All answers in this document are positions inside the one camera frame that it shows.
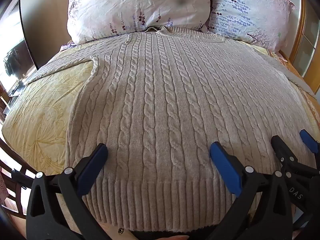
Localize large floral pink pillow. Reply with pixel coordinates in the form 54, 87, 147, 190
62, 0, 212, 44

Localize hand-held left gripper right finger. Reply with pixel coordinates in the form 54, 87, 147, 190
209, 141, 294, 240

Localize beige buttoned garment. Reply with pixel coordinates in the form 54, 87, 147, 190
99, 226, 137, 240

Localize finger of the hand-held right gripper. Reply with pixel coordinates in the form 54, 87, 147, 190
271, 135, 300, 178
299, 129, 320, 175

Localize white purple floral pillow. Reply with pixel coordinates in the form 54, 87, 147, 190
206, 0, 297, 53

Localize wooden headboard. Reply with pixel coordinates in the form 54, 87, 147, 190
271, 0, 320, 95

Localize black flat television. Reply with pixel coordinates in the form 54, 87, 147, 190
0, 0, 39, 98

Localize beige cable-knit sweater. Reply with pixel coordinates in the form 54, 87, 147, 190
26, 26, 320, 232

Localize dark cloth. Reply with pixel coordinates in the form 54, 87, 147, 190
132, 229, 215, 240

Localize dark wooden chair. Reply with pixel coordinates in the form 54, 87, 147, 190
0, 137, 38, 217

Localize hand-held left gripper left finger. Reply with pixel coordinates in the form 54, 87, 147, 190
26, 143, 118, 240

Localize yellow patterned bedsheet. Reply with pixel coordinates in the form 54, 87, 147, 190
1, 39, 320, 178

